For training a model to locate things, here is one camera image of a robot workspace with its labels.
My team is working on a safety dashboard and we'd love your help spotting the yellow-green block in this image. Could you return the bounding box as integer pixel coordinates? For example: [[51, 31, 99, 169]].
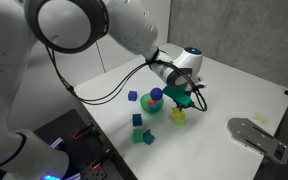
[[171, 113, 187, 126]]

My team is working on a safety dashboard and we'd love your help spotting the teal toy figure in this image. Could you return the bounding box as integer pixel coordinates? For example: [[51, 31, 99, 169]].
[[142, 129, 156, 146]]

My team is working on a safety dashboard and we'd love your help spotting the dark teal block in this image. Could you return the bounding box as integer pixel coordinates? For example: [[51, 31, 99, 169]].
[[132, 113, 144, 127]]

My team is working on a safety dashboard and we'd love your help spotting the green bowl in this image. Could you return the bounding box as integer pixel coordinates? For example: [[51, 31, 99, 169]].
[[139, 92, 165, 115]]

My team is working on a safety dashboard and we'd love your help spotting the purple ball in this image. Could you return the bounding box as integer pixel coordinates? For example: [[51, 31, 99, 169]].
[[149, 87, 164, 101]]

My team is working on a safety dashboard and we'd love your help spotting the blue cube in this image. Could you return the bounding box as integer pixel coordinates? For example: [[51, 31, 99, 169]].
[[127, 90, 139, 102]]

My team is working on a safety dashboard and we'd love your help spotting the green cube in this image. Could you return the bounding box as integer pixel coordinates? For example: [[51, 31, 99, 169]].
[[132, 128, 145, 144]]

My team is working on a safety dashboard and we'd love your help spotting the grey metal plate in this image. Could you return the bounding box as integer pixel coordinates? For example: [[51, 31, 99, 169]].
[[227, 117, 288, 166]]

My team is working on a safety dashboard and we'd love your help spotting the yellow sticky note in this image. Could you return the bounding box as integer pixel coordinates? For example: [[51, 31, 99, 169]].
[[252, 112, 271, 126]]

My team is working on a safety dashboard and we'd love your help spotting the black perforated base board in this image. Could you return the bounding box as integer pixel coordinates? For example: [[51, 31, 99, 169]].
[[33, 109, 138, 180]]

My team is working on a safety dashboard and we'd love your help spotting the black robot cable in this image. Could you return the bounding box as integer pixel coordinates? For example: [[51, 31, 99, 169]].
[[45, 45, 208, 113], [45, 45, 206, 112]]

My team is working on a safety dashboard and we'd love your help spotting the black clamp orange handle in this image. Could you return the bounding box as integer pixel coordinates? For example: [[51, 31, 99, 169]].
[[89, 148, 114, 171], [72, 121, 97, 141]]

